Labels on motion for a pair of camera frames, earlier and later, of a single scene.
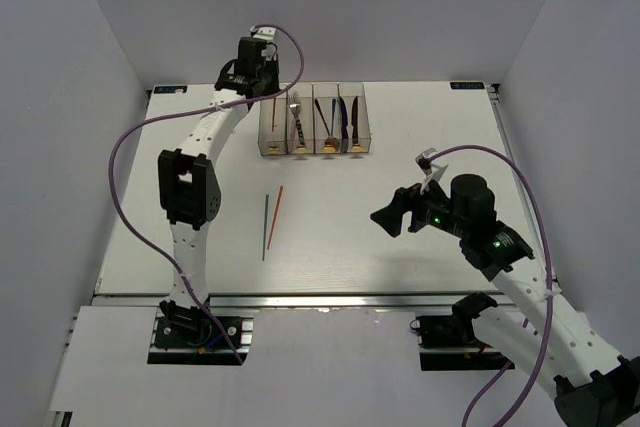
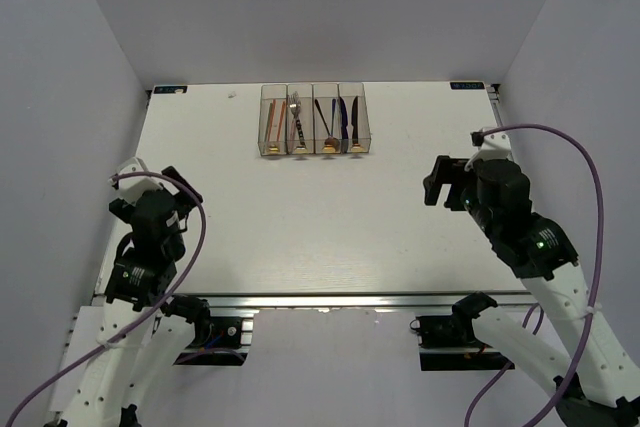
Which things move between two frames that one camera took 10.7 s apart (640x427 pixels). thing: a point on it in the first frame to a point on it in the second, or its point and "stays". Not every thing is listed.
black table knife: x=355 y=119 stays
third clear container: x=326 y=117 stays
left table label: x=170 y=89 stays
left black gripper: x=272 y=66 to x=122 y=209
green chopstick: x=264 y=232 to x=278 y=111
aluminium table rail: x=286 y=302 stays
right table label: x=467 y=85 stays
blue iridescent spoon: x=333 y=117 stays
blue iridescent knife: x=344 y=123 stays
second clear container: x=300 y=119 stays
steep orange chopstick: x=272 y=227 to x=281 y=120
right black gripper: x=390 y=217 to x=447 y=171
